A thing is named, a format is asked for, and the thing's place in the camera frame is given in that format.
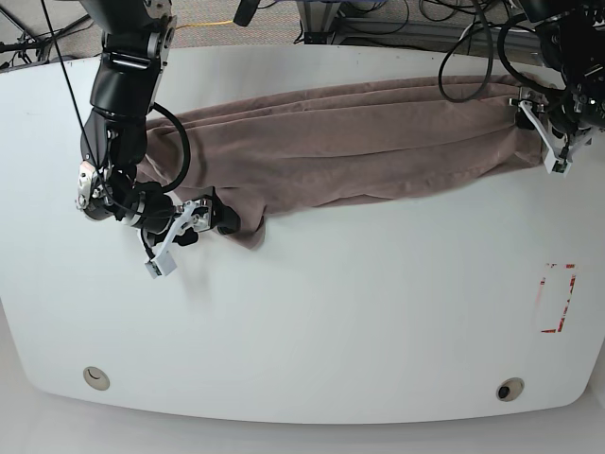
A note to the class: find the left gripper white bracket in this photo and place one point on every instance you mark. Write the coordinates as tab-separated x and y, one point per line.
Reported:
566	125

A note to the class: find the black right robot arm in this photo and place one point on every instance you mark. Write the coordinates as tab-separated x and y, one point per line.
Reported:
136	40

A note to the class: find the right table cable grommet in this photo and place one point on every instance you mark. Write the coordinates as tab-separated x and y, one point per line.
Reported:
510	389

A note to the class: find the left table cable grommet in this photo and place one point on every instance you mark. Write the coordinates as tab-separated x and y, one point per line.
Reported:
96	379

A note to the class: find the red tape rectangle marking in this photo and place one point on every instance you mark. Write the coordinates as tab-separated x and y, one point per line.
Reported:
554	296

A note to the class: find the aluminium frame base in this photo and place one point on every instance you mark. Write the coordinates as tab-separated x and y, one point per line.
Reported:
334	22

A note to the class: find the mauve pink T-shirt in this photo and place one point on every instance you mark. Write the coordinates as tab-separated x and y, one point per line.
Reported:
352	144

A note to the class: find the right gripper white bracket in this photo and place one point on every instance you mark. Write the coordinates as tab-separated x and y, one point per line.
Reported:
163	223

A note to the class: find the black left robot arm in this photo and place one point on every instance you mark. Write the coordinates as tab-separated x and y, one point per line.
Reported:
571	38

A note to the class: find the black tripod stand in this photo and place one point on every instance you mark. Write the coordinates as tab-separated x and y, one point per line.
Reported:
25	36

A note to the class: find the table cable grommet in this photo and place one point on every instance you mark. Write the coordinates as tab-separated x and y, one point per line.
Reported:
510	389
96	379

